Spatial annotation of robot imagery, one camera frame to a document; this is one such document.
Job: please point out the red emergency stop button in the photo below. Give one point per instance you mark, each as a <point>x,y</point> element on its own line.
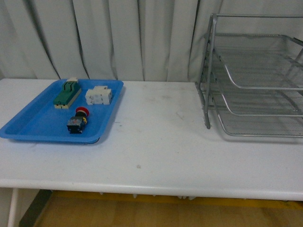
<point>77,123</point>

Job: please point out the silver mesh paper rack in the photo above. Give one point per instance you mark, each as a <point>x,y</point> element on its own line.
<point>252,75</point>

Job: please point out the white circuit breaker block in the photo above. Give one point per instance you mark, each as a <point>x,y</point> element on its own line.
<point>99,95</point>

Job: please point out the white curtain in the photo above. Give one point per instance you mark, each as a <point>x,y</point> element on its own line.
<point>139,40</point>

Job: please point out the blue plastic tray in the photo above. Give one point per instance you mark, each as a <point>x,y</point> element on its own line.
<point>41,121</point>

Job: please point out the green knife switch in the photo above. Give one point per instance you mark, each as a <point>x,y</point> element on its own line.
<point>70,91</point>

